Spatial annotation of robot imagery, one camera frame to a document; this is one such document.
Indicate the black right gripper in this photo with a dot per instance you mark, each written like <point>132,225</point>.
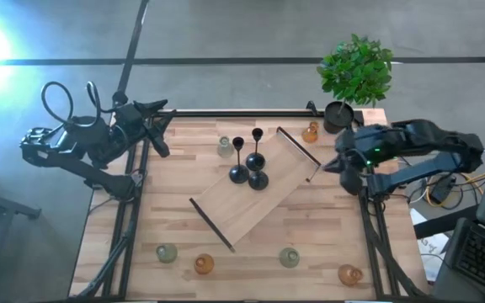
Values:
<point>354,147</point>

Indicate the black metal candlestick holder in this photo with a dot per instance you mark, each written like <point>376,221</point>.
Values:
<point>255,162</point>
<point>239,173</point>
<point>258,181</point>

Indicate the black power adapter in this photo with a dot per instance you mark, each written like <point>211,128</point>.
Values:
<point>442,189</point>

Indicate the black table clamp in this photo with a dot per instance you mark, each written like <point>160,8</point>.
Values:
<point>311,107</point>

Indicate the amber glass candle holder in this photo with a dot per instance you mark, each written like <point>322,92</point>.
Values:
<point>350,274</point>
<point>204,264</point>
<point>310,134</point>

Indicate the black computer keyboard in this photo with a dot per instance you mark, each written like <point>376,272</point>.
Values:
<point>482,261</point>

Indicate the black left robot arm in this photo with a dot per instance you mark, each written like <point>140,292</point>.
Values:
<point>95,139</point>

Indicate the green glass candle holder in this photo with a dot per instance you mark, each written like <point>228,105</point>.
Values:
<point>166,253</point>
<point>289,257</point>
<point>225,148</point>

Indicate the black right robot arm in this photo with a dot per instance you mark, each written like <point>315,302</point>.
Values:
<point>427,136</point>

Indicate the artificial green plant black pot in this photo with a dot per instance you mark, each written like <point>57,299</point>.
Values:
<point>338,118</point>

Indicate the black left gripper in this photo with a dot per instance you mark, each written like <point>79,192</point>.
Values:
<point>135,124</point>

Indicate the dark grey desk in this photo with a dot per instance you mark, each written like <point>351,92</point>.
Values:
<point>444,286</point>

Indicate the white paper sheet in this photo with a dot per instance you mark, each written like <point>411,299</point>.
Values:
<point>430,248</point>

